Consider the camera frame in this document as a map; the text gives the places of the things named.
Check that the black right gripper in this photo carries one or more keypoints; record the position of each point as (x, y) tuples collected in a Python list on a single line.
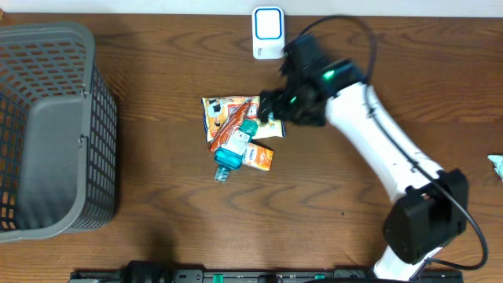
[(274, 98)]

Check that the red snack stick packet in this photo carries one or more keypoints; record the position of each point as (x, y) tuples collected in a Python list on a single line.
[(233, 122)]

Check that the orange tissue pack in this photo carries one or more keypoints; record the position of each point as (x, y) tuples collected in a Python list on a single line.
[(258, 157)]

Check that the teal mouthwash bottle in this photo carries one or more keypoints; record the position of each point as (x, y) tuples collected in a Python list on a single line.
[(229, 156)]

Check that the small teal wipes packet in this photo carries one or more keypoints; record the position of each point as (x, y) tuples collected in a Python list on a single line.
[(497, 161)]

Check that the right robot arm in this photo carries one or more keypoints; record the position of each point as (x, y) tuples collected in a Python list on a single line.
[(428, 202)]

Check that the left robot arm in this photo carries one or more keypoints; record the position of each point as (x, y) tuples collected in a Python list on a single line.
[(145, 272)]

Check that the white barcode scanner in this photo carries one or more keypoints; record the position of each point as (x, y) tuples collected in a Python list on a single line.
[(268, 32)]

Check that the grey plastic mesh basket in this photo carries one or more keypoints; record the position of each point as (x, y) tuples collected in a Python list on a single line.
[(58, 133)]

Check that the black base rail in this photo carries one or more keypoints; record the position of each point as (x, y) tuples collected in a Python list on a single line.
[(199, 276)]

